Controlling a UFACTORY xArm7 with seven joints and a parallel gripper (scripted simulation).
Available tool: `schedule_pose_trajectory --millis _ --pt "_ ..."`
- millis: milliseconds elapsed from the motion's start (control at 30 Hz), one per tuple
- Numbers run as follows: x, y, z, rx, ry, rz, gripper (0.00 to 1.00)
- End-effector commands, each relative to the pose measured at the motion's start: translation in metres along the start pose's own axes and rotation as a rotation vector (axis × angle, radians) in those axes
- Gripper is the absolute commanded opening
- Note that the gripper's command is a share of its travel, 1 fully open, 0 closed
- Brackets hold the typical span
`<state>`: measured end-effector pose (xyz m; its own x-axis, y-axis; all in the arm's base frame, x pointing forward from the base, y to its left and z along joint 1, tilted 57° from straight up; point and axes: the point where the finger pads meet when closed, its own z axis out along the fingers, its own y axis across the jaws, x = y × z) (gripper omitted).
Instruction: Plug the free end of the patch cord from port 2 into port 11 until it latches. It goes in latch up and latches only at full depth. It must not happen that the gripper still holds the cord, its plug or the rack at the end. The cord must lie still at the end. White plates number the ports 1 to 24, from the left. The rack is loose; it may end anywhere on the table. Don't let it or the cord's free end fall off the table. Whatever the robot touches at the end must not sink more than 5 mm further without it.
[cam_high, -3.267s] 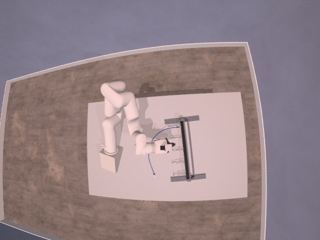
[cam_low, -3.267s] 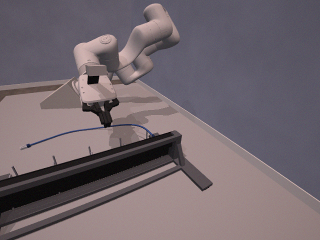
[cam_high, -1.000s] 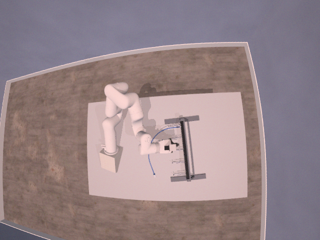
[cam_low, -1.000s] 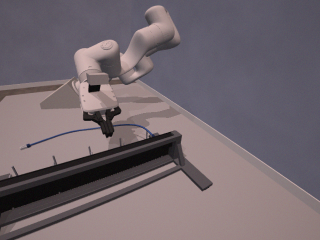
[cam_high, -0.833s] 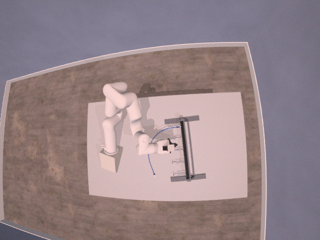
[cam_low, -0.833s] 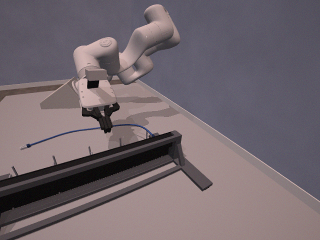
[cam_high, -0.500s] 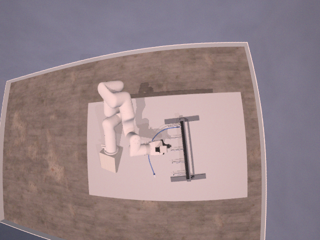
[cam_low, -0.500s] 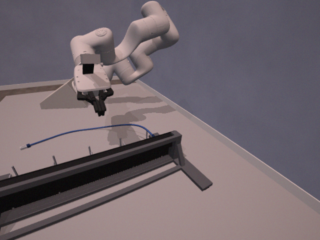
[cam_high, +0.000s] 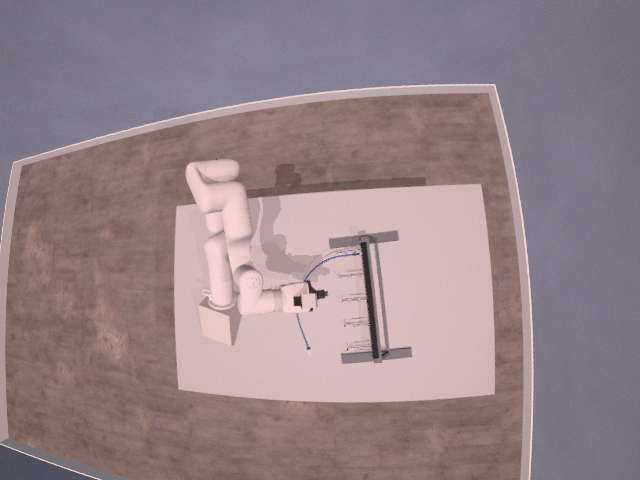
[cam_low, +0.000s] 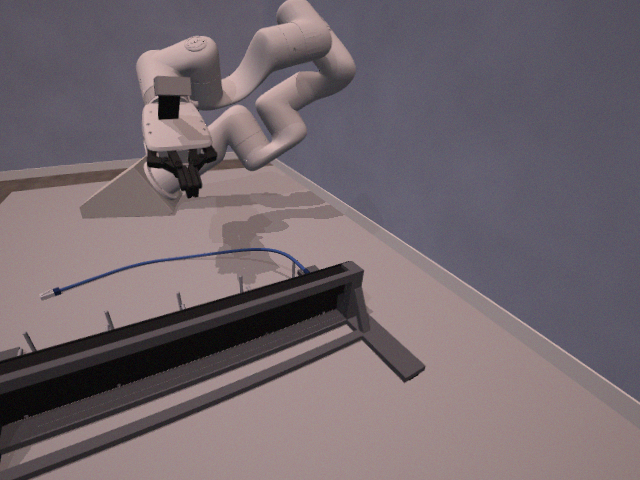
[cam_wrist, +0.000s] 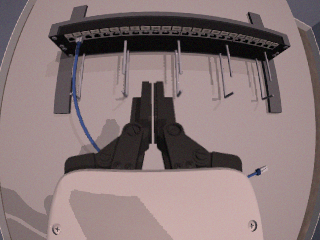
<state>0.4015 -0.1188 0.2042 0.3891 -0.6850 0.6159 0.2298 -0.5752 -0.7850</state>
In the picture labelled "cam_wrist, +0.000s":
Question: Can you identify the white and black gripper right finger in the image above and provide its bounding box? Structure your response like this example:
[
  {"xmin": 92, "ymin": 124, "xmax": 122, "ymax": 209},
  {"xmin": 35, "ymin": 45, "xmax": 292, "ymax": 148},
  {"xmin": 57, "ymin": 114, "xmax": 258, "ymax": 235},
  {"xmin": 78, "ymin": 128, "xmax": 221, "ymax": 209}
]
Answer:
[{"xmin": 154, "ymin": 81, "xmax": 242, "ymax": 172}]

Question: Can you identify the white ethernet plug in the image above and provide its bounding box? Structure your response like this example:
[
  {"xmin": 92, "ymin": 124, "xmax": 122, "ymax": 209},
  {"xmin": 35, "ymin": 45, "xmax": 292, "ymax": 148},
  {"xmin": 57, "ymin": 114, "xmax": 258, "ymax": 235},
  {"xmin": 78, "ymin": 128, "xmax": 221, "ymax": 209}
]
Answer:
[{"xmin": 255, "ymin": 166, "xmax": 268, "ymax": 176}]

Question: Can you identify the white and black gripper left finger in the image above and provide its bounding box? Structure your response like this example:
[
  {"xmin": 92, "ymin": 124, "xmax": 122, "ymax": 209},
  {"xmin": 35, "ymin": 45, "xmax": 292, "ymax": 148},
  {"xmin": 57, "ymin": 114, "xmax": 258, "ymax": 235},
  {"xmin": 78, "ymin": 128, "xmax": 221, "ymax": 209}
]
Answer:
[{"xmin": 64, "ymin": 81, "xmax": 152, "ymax": 174}]

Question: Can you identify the blue patch cord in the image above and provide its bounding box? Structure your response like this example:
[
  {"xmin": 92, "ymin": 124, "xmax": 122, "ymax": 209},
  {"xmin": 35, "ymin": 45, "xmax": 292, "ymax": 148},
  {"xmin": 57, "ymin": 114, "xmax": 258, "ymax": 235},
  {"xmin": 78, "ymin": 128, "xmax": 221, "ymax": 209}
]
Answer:
[{"xmin": 72, "ymin": 49, "xmax": 257, "ymax": 178}]

